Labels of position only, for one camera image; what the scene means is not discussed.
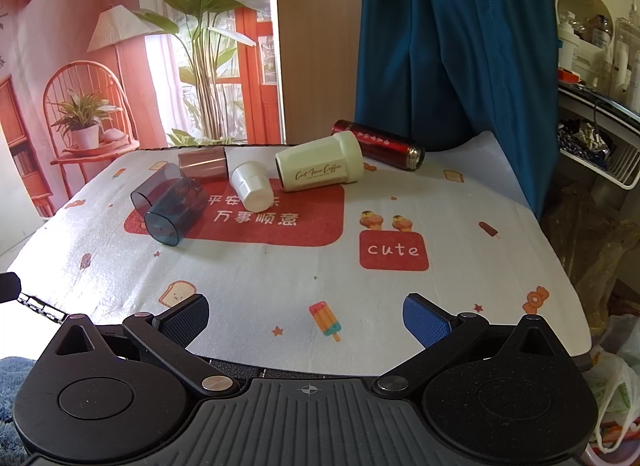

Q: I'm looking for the wooden panel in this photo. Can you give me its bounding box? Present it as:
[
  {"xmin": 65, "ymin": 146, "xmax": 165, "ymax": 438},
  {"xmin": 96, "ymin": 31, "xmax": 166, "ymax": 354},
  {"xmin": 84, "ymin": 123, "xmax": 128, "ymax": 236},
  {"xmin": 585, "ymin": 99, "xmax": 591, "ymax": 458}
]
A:
[{"xmin": 274, "ymin": 0, "xmax": 365, "ymax": 145}]

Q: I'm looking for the printed white tablecloth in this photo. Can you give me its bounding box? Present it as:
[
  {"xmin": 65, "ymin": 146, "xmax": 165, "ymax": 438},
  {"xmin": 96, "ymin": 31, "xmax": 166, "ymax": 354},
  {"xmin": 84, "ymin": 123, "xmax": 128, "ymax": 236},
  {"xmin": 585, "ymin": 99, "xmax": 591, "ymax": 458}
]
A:
[{"xmin": 0, "ymin": 131, "xmax": 594, "ymax": 378}]

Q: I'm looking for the yellowish clear plastic bag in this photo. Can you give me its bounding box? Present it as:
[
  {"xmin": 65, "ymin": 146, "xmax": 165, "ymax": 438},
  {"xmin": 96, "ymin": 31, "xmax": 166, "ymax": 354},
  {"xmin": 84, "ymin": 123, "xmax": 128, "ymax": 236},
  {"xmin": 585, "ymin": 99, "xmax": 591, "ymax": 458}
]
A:
[{"xmin": 542, "ymin": 185, "xmax": 640, "ymax": 334}]

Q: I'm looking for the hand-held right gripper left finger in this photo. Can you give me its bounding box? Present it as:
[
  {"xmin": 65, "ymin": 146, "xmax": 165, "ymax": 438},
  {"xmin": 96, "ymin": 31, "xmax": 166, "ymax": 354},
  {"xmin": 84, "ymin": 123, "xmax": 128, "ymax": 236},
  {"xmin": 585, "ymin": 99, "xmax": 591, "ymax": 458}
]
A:
[{"xmin": 42, "ymin": 292, "xmax": 240, "ymax": 399}]

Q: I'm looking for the white wire basket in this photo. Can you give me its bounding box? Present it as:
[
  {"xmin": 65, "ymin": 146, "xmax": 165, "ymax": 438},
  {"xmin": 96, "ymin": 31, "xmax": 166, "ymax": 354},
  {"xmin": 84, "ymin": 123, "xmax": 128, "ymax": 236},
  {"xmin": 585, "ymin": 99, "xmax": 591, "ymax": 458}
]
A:
[{"xmin": 556, "ymin": 118, "xmax": 640, "ymax": 191}]

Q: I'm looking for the blue transparent cup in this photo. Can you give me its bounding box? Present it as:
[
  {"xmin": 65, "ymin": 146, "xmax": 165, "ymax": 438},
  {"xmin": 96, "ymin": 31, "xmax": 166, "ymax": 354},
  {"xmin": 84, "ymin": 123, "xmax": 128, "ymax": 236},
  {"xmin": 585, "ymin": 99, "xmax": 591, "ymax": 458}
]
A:
[{"xmin": 130, "ymin": 170, "xmax": 209, "ymax": 247}]

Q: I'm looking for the white plastic bag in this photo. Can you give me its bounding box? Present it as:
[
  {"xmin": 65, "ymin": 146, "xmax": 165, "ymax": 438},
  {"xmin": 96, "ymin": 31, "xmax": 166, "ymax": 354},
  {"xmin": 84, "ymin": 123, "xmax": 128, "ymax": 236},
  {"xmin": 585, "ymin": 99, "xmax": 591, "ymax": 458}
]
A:
[{"xmin": 589, "ymin": 350, "xmax": 640, "ymax": 453}]

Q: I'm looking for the large cream cup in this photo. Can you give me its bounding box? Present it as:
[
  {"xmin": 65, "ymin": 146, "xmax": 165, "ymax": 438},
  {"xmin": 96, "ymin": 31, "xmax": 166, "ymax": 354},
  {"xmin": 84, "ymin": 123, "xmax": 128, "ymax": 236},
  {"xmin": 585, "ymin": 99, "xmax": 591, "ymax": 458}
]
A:
[{"xmin": 274, "ymin": 131, "xmax": 364, "ymax": 193}]

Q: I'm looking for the blue fluffy rug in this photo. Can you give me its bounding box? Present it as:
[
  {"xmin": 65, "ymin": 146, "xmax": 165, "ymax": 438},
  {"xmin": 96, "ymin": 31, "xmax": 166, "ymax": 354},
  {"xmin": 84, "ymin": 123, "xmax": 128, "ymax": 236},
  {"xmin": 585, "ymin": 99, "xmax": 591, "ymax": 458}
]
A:
[{"xmin": 0, "ymin": 356, "xmax": 48, "ymax": 466}]

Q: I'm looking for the blue curtain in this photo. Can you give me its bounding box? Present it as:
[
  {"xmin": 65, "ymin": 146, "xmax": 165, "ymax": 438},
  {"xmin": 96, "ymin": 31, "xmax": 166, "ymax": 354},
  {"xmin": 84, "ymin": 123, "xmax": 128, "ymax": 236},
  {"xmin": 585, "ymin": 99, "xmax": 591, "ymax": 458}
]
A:
[{"xmin": 354, "ymin": 0, "xmax": 560, "ymax": 223}]

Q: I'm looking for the metal chain strip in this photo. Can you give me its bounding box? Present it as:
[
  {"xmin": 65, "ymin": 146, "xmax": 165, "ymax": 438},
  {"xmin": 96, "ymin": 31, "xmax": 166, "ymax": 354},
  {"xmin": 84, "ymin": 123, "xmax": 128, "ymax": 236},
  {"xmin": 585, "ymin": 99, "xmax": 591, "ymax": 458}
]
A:
[{"xmin": 17, "ymin": 293, "xmax": 68, "ymax": 324}]

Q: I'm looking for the brown cup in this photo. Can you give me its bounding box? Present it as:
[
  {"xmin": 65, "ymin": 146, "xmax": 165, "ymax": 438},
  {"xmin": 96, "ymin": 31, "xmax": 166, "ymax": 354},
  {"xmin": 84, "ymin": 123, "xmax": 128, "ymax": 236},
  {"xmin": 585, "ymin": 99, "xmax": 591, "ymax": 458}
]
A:
[{"xmin": 178, "ymin": 148, "xmax": 229, "ymax": 182}]

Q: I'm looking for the small white cup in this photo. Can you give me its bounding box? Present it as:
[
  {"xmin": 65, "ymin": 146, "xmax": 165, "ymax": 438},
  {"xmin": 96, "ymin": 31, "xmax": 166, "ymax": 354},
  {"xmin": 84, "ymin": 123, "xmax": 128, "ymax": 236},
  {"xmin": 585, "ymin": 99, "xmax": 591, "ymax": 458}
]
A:
[{"xmin": 230, "ymin": 161, "xmax": 278, "ymax": 212}]

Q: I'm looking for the black knob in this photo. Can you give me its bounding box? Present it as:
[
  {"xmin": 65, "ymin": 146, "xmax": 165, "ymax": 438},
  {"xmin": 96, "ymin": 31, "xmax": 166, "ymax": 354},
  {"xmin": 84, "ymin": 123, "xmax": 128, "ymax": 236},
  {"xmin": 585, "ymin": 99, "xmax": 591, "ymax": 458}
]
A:
[{"xmin": 0, "ymin": 272, "xmax": 23, "ymax": 303}]

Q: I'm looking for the red metal bottle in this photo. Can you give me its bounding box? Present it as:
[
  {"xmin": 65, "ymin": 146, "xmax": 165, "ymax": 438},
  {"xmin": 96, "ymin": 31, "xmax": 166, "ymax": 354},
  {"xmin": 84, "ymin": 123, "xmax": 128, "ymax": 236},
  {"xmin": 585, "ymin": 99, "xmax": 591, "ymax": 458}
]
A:
[{"xmin": 331, "ymin": 119, "xmax": 426, "ymax": 172}]

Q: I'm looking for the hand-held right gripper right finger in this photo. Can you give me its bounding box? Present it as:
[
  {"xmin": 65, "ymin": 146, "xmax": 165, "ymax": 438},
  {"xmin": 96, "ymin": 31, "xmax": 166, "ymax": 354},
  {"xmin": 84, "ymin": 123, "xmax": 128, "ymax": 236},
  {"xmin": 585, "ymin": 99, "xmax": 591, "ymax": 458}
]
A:
[{"xmin": 372, "ymin": 292, "xmax": 568, "ymax": 397}]

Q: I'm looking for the printed room wall cloth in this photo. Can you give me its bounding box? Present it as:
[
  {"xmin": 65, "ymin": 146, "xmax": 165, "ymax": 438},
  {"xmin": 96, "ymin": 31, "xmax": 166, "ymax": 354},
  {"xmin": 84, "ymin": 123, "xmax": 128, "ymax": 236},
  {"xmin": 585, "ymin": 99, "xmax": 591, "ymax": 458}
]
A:
[{"xmin": 0, "ymin": 0, "xmax": 282, "ymax": 219}]

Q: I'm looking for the clear glass bottle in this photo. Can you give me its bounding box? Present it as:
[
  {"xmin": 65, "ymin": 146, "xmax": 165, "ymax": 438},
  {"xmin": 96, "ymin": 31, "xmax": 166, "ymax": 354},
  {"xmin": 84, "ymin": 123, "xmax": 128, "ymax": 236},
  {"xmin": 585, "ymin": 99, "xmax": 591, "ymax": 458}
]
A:
[{"xmin": 588, "ymin": 14, "xmax": 612, "ymax": 48}]

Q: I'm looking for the white shelf rack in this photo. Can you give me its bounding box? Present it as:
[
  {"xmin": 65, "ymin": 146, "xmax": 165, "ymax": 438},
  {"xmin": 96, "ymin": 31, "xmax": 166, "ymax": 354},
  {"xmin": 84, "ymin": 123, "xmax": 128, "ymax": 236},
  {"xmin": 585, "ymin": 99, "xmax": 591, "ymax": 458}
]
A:
[{"xmin": 554, "ymin": 0, "xmax": 640, "ymax": 96}]

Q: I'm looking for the white bottle blue cap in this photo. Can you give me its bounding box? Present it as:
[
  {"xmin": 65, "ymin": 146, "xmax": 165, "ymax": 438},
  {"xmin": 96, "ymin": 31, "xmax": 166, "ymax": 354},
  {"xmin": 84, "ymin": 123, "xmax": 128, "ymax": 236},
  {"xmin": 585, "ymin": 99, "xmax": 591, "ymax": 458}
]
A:
[{"xmin": 559, "ymin": 10, "xmax": 582, "ymax": 71}]

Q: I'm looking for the pink basin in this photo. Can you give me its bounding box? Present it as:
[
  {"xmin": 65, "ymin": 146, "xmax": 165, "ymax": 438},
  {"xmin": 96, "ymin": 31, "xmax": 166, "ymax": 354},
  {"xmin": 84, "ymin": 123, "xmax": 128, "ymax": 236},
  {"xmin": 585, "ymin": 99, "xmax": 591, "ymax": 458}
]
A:
[{"xmin": 590, "ymin": 438, "xmax": 640, "ymax": 466}]

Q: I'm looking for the white tall bottle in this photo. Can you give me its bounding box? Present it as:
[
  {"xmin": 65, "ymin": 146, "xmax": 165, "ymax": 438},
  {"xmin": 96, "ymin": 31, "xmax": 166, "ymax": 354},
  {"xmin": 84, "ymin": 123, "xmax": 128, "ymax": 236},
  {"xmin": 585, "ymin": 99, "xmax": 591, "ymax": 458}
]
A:
[{"xmin": 612, "ymin": 40, "xmax": 634, "ymax": 92}]

